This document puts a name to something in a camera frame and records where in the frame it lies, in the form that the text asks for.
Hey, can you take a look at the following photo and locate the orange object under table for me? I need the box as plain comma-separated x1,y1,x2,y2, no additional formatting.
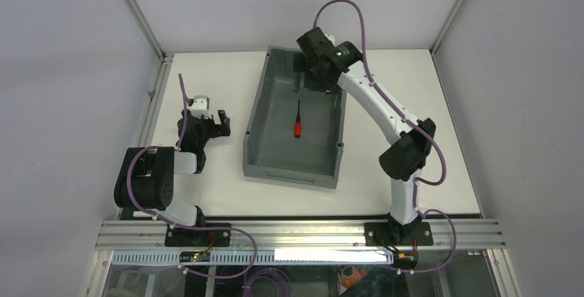
338,265,368,290

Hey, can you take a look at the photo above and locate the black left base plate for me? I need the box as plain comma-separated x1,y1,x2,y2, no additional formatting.
164,223,231,248

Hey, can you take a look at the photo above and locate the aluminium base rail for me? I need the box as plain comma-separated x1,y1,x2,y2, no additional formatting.
95,218,506,251

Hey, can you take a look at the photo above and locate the grey plastic bin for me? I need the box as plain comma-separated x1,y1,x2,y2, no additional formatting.
242,46,346,189

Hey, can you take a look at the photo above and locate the red handled screwdriver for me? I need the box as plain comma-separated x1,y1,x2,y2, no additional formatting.
293,99,302,138

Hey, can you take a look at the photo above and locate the coiled purple cable below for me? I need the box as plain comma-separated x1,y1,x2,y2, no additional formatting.
242,267,293,297

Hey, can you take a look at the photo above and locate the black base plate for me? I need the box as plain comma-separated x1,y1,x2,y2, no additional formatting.
364,222,434,247
164,223,231,248

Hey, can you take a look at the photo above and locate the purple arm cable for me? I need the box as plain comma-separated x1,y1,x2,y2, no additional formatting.
125,73,259,280
313,0,458,274

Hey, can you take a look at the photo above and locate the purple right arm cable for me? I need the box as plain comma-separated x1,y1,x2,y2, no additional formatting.
313,0,458,274

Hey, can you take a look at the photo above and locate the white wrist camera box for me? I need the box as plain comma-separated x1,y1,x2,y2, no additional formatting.
187,95,213,119

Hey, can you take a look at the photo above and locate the white slotted cable duct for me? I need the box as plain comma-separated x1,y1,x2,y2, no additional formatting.
112,249,393,267

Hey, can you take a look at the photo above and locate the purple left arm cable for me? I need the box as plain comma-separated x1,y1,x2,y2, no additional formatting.
125,73,259,280

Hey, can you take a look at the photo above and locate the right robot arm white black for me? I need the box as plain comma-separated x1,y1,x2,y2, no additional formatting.
242,27,436,244

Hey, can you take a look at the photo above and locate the right aluminium corner post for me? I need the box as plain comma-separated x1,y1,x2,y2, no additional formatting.
430,0,466,58

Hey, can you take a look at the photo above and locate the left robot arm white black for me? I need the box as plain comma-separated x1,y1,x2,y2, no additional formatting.
114,109,231,227

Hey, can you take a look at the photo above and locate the left aluminium corner post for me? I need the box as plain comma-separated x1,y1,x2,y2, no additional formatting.
123,0,166,61

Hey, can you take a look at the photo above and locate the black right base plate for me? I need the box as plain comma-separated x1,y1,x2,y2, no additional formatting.
364,222,434,247

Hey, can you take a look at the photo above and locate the aluminium corner post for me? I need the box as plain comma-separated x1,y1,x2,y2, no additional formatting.
123,0,166,61
430,0,466,58

